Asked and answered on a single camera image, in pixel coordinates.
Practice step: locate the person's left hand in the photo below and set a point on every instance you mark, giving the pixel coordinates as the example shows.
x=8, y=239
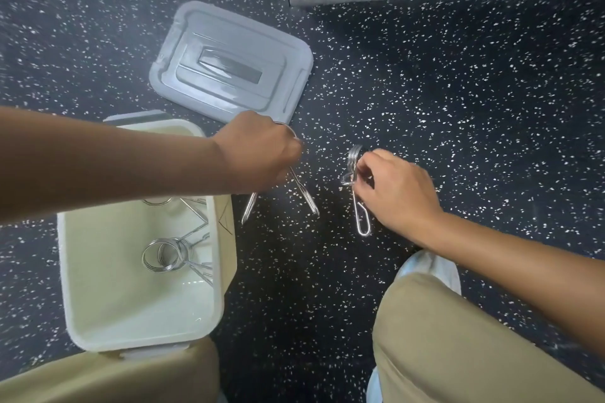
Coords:
x=253, y=154

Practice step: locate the person's right hand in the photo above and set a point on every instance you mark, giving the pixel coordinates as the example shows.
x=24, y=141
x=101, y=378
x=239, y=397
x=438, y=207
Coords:
x=401, y=197

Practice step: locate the person's right thumb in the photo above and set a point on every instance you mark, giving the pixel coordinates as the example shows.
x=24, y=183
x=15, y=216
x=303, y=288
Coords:
x=364, y=191

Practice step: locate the person's left fingers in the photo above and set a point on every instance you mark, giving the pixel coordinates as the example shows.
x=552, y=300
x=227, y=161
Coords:
x=292, y=157

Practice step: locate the metal spring clip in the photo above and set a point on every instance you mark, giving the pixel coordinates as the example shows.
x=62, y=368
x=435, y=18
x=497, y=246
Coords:
x=307, y=197
x=361, y=221
x=194, y=209
x=161, y=254

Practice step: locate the person's right forearm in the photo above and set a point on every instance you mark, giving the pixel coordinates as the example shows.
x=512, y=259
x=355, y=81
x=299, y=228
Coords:
x=515, y=265

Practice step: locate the person's left forearm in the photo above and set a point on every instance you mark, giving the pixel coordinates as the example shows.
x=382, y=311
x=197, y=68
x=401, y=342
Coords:
x=108, y=164

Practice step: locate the white shoe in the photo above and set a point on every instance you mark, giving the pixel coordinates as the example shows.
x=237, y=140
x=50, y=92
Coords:
x=432, y=265

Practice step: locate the grey plastic bin lid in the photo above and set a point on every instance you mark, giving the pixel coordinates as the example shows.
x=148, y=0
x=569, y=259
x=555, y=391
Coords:
x=231, y=62

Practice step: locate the person's right trouser leg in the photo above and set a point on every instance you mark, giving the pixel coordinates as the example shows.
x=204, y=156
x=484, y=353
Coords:
x=463, y=350

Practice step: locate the person's trouser leg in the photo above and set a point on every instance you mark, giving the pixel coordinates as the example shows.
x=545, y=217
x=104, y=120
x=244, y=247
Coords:
x=463, y=350
x=118, y=376

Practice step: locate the cream plastic bin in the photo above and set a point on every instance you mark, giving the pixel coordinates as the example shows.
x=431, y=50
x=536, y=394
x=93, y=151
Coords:
x=137, y=308

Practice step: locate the person's left trouser leg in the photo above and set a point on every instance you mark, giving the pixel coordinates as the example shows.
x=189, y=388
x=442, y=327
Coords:
x=118, y=376

